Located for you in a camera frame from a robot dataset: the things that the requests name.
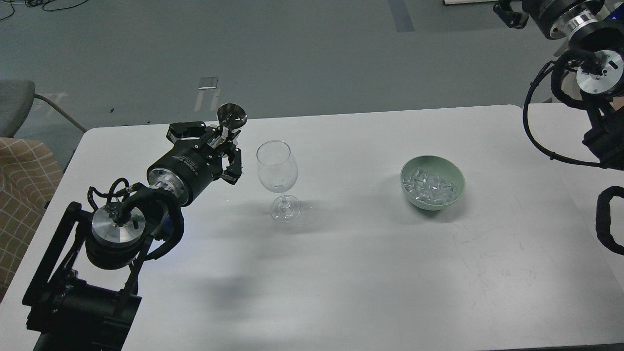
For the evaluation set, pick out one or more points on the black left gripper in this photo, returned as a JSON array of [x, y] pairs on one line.
[[192, 164]]

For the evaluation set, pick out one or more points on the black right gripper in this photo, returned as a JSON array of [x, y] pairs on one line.
[[549, 15]]

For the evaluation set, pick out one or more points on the clear wine glass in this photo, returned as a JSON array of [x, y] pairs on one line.
[[277, 171]]

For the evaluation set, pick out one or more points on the grey chair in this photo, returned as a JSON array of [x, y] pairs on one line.
[[16, 100]]

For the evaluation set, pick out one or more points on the green bowl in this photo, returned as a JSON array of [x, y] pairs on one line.
[[435, 165]]

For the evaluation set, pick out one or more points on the brown checkered cushion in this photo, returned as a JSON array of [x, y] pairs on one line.
[[29, 177]]

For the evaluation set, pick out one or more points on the steel cocktail jigger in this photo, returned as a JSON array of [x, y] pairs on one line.
[[231, 118]]

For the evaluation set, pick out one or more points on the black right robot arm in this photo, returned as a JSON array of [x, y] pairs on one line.
[[587, 76]]

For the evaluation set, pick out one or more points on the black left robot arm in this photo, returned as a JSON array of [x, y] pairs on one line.
[[84, 294]]

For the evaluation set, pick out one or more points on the clear ice cubes pile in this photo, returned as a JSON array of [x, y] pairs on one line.
[[429, 188]]

